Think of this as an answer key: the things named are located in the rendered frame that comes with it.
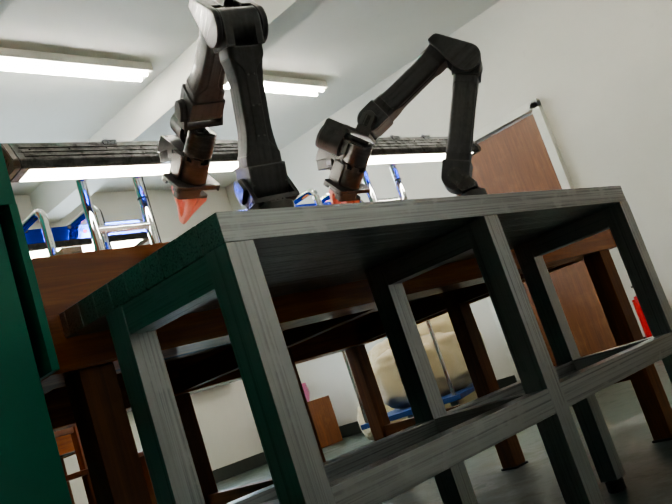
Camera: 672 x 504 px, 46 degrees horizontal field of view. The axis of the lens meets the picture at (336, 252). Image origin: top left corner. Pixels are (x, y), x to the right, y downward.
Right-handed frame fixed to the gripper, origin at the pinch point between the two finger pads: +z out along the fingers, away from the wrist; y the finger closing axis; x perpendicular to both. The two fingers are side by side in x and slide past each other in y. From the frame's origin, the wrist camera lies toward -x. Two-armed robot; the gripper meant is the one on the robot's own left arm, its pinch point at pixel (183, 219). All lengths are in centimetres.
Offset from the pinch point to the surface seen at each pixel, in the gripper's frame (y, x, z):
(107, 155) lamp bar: 4.9, -24.3, -3.2
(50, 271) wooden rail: 37.7, 19.4, -4.8
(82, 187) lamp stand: 2.6, -36.5, 10.9
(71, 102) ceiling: -182, -392, 132
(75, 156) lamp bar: 12.3, -24.3, -3.2
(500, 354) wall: -463, -139, 250
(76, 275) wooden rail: 33.8, 20.3, -4.0
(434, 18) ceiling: -425, -293, 15
